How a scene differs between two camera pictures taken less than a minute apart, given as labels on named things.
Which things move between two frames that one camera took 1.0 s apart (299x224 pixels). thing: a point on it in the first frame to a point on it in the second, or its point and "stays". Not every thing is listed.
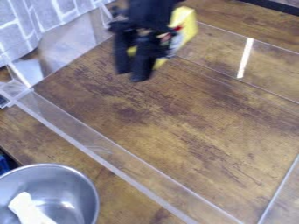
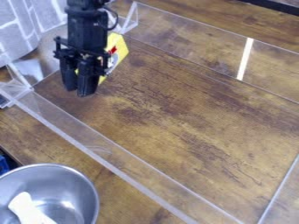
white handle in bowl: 23,208 stays
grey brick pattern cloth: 24,18 stays
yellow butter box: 183,20 to 116,52
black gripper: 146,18 to 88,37
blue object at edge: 4,164 stays
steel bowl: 59,188 stays
